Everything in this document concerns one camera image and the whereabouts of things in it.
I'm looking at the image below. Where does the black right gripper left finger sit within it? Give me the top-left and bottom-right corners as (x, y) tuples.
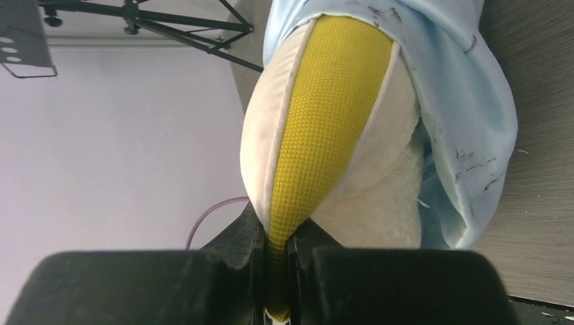
(6, 205), (265, 325)

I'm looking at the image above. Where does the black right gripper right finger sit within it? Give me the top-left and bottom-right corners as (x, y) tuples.
(288, 221), (520, 324)

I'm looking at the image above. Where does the white pillow with yellow trim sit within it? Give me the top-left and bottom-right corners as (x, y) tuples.
(240, 14), (423, 322)

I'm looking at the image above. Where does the light blue pillowcase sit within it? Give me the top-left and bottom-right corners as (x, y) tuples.
(263, 1), (518, 249)

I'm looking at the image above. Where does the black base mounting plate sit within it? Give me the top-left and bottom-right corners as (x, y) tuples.
(508, 296), (574, 325)

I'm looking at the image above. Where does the black tripod stand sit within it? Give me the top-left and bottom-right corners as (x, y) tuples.
(38, 1), (263, 72)

